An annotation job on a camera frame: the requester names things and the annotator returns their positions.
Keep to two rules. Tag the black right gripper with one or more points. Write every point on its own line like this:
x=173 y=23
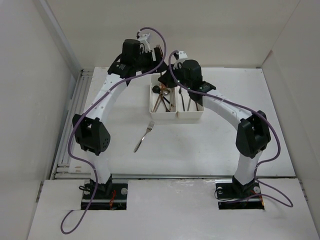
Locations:
x=166 y=79

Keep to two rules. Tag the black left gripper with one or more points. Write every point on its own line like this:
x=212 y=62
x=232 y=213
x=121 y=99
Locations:
x=149 y=55

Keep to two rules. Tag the black metal fork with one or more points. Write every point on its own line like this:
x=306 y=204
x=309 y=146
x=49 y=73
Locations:
x=182 y=98

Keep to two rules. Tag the copper spoon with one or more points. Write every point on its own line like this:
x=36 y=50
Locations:
x=159 y=100

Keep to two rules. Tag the black spoon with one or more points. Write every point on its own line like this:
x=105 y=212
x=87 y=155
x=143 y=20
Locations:
x=157 y=90

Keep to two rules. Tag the light wooden spoon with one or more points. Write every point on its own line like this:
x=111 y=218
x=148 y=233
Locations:
x=171 y=99

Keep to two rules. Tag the silver fork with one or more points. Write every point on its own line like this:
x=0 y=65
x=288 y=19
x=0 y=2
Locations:
x=148 y=130

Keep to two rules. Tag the silver spoon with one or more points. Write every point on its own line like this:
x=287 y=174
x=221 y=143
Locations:
x=165 y=92

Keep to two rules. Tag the copper fork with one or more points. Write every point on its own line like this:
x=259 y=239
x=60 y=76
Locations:
x=158 y=52

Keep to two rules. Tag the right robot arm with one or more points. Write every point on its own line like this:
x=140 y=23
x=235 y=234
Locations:
x=252 y=133

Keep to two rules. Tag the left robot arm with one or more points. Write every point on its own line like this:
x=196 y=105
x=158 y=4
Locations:
x=90 y=132

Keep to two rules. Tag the white right plastic container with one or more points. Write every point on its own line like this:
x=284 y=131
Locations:
x=190 y=112

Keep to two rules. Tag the white plastic container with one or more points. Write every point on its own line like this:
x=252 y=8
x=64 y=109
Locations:
x=190 y=112
x=161 y=113

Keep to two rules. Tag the white left plastic container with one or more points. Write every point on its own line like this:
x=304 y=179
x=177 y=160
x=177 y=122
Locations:
x=161 y=113

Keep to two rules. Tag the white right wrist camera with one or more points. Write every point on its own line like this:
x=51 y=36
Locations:
x=180 y=57

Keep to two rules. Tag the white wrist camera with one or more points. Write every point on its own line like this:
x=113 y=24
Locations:
x=144 y=38
x=180 y=57

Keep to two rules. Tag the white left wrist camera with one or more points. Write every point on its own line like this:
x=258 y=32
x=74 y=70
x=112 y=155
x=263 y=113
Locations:
x=144 y=38

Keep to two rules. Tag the aluminium rail front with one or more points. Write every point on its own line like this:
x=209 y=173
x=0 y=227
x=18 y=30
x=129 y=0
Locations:
x=166 y=177

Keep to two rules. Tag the aluminium rail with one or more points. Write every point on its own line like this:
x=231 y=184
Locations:
x=76 y=105
x=166 y=177

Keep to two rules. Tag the aluminium rail left side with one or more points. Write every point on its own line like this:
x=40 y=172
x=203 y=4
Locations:
x=76 y=105

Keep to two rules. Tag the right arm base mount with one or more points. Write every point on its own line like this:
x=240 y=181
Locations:
x=231 y=195

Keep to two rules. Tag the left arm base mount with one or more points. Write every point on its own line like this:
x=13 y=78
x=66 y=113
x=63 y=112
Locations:
x=115 y=199

